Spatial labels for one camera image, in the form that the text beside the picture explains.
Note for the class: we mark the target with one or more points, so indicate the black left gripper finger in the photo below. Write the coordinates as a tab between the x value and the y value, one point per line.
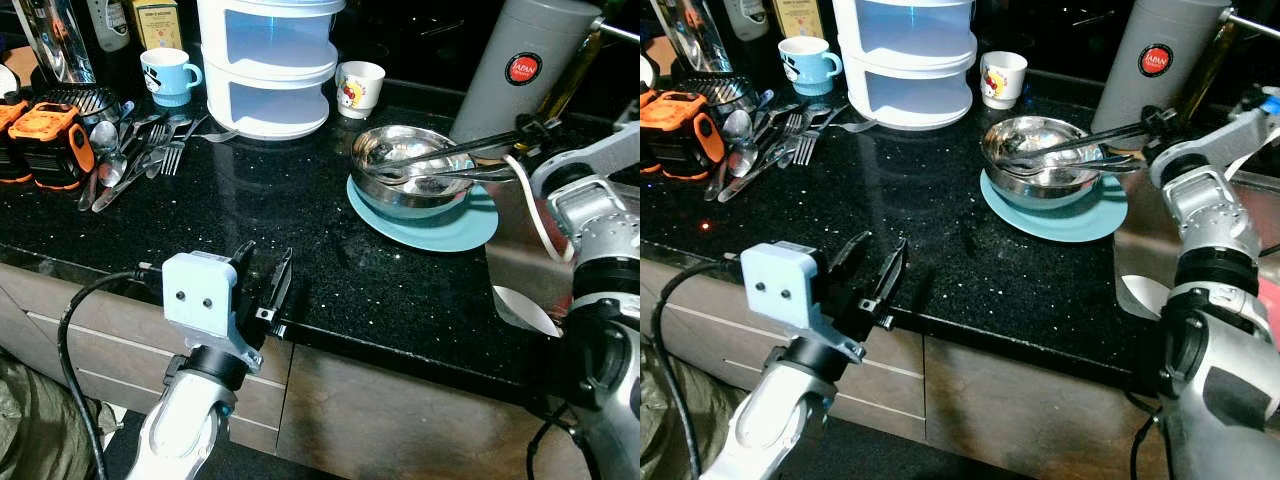
850	255
280	285
246	262
890	275

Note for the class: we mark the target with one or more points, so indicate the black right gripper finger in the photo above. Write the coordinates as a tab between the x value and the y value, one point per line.
1090	140
450	175
470	148
1060	166

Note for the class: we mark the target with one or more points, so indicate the stainless steel bowl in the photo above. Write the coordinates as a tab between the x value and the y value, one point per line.
1040	188
410	195

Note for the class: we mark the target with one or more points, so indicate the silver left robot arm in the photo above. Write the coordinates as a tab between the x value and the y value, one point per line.
185	425
775	420

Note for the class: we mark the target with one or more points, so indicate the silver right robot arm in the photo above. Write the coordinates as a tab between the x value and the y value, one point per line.
1225	320
600	330

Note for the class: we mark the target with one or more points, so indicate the light blue plate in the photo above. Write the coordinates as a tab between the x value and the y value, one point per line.
450	232
1085	222

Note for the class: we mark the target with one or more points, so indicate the grey flask with red label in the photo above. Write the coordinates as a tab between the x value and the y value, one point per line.
525	70
1155	60

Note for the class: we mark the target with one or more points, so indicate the white cup with cartoon print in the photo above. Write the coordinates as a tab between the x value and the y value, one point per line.
358	90
1002	80

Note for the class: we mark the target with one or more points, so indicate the steel fork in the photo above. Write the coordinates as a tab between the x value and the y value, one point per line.
815	135
180	145

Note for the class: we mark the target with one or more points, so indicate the olive oil bottle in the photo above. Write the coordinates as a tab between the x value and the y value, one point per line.
1210	70
575	75

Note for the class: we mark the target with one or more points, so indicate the wooden drawer front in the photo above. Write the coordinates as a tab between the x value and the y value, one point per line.
720	330
110	330

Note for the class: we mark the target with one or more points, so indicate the white paper scrap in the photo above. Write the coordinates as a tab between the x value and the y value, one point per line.
1142	296
525	312

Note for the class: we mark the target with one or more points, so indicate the steel spoon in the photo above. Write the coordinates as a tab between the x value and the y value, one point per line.
103	134
737	124

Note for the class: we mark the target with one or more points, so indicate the wooden cabinet door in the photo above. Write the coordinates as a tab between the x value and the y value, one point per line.
1040	410
400	420

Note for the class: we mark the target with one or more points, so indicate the white tiered storage container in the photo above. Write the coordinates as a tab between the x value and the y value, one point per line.
905	60
265	70

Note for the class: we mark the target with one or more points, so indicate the blue mug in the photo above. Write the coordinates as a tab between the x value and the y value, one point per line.
165	78
805	66

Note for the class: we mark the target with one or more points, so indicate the orange and black tool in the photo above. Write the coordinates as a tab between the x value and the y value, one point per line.
45	140
675	125

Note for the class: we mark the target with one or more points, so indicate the olive green cloth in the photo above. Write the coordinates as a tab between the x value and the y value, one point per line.
30	420
655	420

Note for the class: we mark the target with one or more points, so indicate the yellow box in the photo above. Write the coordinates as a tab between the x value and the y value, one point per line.
158	22
800	15

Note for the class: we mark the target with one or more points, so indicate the shiny steel kettle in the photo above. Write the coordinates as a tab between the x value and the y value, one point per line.
695	30
55	40

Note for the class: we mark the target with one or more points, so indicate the dark bottle with label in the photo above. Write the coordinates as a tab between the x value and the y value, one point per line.
108	20
745	15

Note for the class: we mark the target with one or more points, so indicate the light blue left wrist camera mount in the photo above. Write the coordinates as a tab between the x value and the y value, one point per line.
780	285
198	295

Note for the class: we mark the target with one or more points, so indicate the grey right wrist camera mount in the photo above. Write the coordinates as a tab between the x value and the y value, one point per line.
1215	135
590	155

